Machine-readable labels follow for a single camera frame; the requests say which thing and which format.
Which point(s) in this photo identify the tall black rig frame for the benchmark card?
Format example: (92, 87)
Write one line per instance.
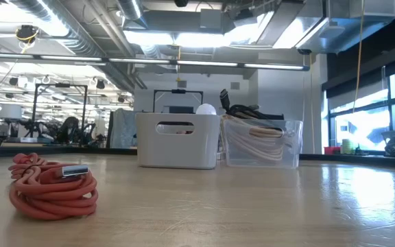
(34, 103)

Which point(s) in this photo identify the small red box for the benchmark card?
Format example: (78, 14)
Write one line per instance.
(332, 150)

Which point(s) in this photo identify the clear plastic bin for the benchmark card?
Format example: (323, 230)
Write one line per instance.
(262, 164)

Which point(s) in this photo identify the grey fabric cover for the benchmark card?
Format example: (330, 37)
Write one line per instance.
(123, 128)

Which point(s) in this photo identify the light grey plastic bin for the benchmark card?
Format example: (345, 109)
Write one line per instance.
(178, 151)

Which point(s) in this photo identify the pale green roll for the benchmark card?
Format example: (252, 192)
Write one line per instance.
(347, 146)

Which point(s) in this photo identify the low black rig frame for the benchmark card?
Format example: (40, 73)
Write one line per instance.
(178, 91)

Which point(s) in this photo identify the long linear ceiling light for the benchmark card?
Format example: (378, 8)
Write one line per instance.
(204, 63)

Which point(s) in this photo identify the white drum lamp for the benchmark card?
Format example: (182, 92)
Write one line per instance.
(11, 112)

